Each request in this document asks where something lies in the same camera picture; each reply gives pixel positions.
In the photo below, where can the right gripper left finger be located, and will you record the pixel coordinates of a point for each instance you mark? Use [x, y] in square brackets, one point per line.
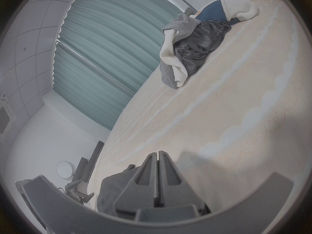
[136, 196]

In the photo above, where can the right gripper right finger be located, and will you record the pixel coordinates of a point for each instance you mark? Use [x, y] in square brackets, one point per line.
[170, 194]

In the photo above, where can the black T-shirt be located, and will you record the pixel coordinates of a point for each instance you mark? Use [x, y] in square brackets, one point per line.
[112, 186]

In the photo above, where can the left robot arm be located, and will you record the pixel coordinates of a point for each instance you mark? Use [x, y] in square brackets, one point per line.
[78, 191]

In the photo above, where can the bed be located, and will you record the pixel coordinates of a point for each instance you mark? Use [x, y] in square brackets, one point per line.
[219, 106]

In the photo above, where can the pile of clothes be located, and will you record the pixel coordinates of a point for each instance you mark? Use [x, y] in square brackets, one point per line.
[195, 45]

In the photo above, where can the black chest of drawers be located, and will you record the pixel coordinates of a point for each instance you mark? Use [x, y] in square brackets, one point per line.
[97, 155]

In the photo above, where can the round white ceiling lamp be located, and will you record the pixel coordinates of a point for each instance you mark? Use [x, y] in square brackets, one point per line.
[64, 169]

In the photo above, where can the blue-green curtain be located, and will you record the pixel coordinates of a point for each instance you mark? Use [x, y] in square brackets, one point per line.
[117, 33]
[85, 89]

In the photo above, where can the white ceiling air vent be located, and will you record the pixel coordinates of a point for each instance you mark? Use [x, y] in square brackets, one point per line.
[6, 116]

